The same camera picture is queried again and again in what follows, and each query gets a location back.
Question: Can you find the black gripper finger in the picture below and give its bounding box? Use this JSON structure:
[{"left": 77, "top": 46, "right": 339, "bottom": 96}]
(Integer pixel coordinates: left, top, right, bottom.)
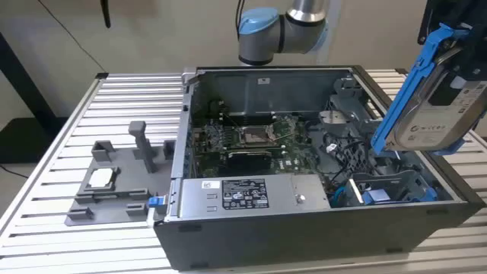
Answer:
[
  {"left": 418, "top": 0, "right": 439, "bottom": 45},
  {"left": 454, "top": 25, "right": 487, "bottom": 82}
]

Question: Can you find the hard disk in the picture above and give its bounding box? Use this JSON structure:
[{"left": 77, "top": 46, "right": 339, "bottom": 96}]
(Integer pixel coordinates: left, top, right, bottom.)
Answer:
[
  {"left": 360, "top": 185, "right": 439, "bottom": 206},
  {"left": 371, "top": 22, "right": 487, "bottom": 157}
]

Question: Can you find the grey plastic drive cage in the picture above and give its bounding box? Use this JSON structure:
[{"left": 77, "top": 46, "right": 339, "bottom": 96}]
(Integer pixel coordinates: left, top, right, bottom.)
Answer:
[{"left": 318, "top": 76, "right": 383, "bottom": 138}]

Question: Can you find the metal socket cover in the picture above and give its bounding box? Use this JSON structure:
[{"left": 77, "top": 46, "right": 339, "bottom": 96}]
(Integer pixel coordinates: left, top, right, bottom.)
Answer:
[{"left": 266, "top": 118, "right": 299, "bottom": 141}]

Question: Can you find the green motherboard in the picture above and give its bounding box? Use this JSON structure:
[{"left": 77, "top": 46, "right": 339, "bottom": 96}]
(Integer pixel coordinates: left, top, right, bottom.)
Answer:
[{"left": 192, "top": 114, "right": 328, "bottom": 178}]

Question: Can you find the CPU socket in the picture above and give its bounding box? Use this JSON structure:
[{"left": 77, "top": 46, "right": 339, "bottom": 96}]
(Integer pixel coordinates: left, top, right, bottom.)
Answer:
[{"left": 238, "top": 125, "right": 274, "bottom": 148}]

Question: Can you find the thin metal locking lever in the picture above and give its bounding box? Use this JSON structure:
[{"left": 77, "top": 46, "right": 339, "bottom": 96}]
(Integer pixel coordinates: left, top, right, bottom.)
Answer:
[{"left": 222, "top": 112, "right": 242, "bottom": 130}]

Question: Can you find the black case fan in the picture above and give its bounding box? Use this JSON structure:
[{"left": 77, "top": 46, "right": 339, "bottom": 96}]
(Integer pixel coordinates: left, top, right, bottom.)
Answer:
[{"left": 207, "top": 99, "right": 230, "bottom": 121}]

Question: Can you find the silver power supply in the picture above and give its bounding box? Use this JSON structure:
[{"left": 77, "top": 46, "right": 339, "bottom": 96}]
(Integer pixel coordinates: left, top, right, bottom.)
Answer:
[{"left": 178, "top": 174, "right": 331, "bottom": 219}]

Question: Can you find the black open PC case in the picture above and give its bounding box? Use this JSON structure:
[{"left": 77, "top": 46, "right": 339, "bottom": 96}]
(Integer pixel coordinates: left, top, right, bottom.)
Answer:
[{"left": 151, "top": 65, "right": 486, "bottom": 272}]

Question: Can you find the grey parts rack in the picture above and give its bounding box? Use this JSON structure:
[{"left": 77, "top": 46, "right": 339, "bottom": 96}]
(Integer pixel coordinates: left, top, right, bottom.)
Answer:
[{"left": 64, "top": 120, "right": 176, "bottom": 228}]

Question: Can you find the silver CPU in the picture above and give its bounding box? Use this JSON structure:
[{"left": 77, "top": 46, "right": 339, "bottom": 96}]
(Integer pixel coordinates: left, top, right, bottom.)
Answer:
[{"left": 88, "top": 168, "right": 115, "bottom": 188}]

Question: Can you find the black desk leg with foot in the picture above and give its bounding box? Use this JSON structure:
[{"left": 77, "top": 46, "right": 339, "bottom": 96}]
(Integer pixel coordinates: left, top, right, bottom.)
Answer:
[{"left": 0, "top": 31, "right": 68, "bottom": 165}]

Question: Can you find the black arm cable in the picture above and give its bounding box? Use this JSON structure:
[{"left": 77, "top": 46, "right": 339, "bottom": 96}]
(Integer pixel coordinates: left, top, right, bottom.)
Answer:
[{"left": 236, "top": 0, "right": 247, "bottom": 31}]

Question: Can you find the black wire with white connector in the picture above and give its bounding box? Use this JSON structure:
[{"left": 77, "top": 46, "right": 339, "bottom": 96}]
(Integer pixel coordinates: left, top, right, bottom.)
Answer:
[{"left": 322, "top": 134, "right": 366, "bottom": 183}]

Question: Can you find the blue wire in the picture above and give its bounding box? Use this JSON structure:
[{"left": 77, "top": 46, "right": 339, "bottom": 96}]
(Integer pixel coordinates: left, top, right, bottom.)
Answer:
[{"left": 328, "top": 185, "right": 346, "bottom": 208}]

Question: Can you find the black hanging cable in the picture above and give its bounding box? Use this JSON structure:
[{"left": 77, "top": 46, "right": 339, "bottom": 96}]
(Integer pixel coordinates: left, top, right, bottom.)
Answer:
[{"left": 99, "top": 0, "right": 112, "bottom": 29}]

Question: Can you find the thin black wall cable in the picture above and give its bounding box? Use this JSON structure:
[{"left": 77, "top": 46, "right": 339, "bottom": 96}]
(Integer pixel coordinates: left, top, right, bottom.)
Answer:
[{"left": 37, "top": 0, "right": 107, "bottom": 74}]

